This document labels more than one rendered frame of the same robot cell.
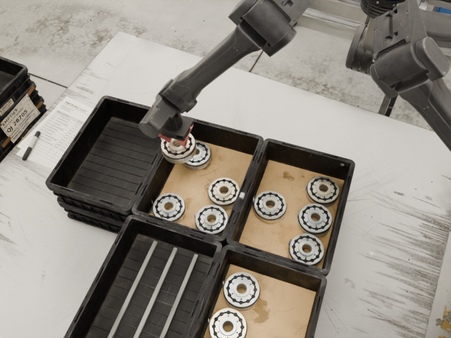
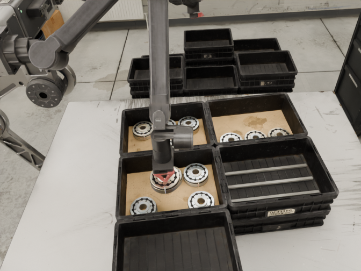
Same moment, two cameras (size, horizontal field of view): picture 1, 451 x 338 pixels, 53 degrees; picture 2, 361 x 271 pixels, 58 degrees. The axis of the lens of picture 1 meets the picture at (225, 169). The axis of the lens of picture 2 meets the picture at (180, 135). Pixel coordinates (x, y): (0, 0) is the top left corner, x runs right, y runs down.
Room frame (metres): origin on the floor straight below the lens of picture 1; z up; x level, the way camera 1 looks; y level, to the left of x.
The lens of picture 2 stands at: (1.02, 0.80, 1.92)
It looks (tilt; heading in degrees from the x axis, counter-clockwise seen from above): 45 degrees down; 247
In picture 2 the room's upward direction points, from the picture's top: 5 degrees counter-clockwise
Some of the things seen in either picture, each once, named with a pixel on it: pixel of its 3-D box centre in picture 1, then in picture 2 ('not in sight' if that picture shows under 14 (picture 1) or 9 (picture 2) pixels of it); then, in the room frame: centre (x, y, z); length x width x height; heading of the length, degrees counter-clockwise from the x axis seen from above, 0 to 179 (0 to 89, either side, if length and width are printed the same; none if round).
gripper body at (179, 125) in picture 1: (171, 118); (162, 152); (0.81, 0.14, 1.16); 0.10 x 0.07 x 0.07; 66
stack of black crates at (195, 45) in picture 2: not in sight; (208, 61); (-0.20, -1.32, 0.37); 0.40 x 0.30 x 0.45; 152
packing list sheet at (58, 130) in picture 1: (61, 131); not in sight; (1.16, 0.65, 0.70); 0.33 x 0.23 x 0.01; 152
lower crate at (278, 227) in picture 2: not in sight; (267, 193); (0.41, 0.23, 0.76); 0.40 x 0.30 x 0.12; 158
